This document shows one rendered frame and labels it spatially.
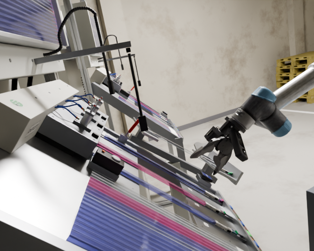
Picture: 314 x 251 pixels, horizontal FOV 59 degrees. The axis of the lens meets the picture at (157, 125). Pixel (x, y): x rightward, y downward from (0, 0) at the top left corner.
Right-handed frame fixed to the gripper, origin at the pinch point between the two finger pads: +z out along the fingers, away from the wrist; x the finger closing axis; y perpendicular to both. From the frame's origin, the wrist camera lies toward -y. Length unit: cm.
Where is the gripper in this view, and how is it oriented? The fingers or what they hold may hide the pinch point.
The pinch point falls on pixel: (203, 168)
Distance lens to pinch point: 100.7
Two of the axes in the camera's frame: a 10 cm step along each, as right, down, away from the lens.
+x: -6.5, -5.0, -5.8
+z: -6.6, 7.4, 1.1
